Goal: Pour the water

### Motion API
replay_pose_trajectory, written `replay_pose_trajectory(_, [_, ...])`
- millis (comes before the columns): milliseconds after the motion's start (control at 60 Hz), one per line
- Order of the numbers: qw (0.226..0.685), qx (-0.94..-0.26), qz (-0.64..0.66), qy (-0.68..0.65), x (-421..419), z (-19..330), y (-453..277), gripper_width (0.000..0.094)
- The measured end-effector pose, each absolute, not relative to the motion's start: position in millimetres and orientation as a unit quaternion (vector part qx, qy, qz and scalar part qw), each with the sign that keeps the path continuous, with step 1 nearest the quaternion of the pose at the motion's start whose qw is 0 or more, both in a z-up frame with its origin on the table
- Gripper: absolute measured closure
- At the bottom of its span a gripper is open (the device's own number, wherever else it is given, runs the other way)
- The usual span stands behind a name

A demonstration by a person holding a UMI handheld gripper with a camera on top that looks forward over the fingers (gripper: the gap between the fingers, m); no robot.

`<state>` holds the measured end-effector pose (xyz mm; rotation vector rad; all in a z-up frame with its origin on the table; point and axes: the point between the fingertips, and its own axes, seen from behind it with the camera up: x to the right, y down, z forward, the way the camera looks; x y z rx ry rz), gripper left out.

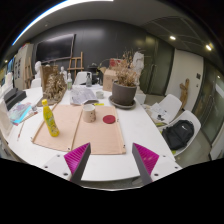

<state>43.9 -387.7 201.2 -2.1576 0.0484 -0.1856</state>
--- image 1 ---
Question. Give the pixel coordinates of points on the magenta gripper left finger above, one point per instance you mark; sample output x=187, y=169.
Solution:
x=76, y=161

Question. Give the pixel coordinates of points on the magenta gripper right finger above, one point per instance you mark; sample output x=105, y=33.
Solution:
x=145, y=160

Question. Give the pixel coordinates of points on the yellow drink bottle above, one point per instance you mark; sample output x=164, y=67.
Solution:
x=49, y=119

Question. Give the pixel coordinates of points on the black backpack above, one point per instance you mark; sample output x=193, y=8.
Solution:
x=178, y=135

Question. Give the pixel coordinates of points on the left pink cutting mat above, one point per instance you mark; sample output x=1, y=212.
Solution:
x=67, y=119

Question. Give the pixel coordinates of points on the spotted beige ceramic cup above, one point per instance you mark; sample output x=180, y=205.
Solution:
x=88, y=113

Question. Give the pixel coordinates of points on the white chair with papers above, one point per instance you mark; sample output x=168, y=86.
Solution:
x=166, y=110

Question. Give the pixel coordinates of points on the round red coaster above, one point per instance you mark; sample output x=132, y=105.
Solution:
x=109, y=119

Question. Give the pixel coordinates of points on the white chair with backpack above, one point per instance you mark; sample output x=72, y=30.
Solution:
x=186, y=115

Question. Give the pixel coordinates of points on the red pencil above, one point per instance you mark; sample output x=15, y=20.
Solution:
x=20, y=131

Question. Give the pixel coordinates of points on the crumpled newspaper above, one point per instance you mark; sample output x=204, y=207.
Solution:
x=80, y=95

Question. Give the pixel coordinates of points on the dark grey plant pot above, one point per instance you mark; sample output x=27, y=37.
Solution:
x=123, y=95

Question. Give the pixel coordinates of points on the small white cup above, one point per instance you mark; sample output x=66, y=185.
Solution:
x=99, y=94

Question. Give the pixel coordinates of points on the colourful book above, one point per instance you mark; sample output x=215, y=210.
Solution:
x=18, y=112

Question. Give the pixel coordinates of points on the brown dried model sculpture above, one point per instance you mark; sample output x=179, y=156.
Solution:
x=55, y=87

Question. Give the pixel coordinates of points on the clear glass bottle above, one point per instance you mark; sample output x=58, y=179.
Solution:
x=88, y=80

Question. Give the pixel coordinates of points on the white chair behind table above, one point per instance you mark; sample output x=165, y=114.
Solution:
x=81, y=77

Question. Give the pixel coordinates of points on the dried brown plant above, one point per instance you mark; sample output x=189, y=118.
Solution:
x=125, y=70

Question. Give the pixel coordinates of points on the cardboard box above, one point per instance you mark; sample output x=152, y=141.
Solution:
x=108, y=79

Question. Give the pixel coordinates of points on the wooden easel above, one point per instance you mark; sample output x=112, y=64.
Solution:
x=76, y=64

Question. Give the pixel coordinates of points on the white plaster bust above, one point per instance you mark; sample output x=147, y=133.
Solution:
x=37, y=69

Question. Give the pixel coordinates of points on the black wall screen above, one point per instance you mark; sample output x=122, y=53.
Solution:
x=56, y=48

